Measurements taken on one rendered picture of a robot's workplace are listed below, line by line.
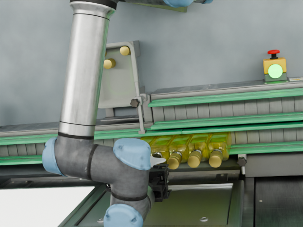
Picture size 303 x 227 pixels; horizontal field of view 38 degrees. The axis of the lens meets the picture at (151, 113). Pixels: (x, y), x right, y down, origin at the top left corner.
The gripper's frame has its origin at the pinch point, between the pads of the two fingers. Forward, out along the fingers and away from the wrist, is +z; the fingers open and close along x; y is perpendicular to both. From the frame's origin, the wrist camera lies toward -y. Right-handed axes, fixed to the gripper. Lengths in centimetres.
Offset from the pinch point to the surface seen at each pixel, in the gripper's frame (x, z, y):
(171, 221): -12.7, -6.8, 5.6
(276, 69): 19, 33, 36
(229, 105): 9.4, 30.8, 20.4
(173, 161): 0.4, 2.6, 6.0
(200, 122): 6.0, 23.6, 11.5
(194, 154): 1.7, 3.8, 11.7
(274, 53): 24, 39, 36
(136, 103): 14.7, 17.9, -6.8
